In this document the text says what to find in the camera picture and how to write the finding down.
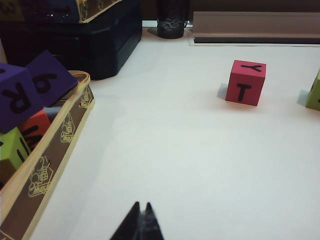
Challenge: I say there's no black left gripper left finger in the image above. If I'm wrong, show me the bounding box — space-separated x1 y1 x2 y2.
109 201 142 240

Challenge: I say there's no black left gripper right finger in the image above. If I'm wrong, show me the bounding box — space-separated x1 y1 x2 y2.
140 201 165 240

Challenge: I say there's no red foam block T Y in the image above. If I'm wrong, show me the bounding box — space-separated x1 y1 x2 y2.
224 59 267 107

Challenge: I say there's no green foam block 2 H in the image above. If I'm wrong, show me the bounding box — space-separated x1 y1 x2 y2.
304 69 320 112

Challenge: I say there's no orange foam block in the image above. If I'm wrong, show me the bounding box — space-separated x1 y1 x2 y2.
17 108 52 151

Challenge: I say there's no green foam block I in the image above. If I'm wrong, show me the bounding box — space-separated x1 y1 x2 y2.
0 126 32 171

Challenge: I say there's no purple foam block 6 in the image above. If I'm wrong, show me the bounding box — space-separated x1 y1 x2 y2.
24 49 79 108

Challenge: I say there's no purple foam block R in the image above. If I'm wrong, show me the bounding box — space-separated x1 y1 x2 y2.
0 62 45 135

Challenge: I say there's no dark blue plastic case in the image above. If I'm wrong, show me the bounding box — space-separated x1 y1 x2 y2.
0 0 143 81

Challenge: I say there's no black mug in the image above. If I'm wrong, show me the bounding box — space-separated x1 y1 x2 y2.
156 0 188 40

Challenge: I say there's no brown desk divider panel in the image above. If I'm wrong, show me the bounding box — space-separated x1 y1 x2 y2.
184 0 320 13

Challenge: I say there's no beige cable tray cover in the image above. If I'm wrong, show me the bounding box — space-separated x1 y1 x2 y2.
191 10 320 46

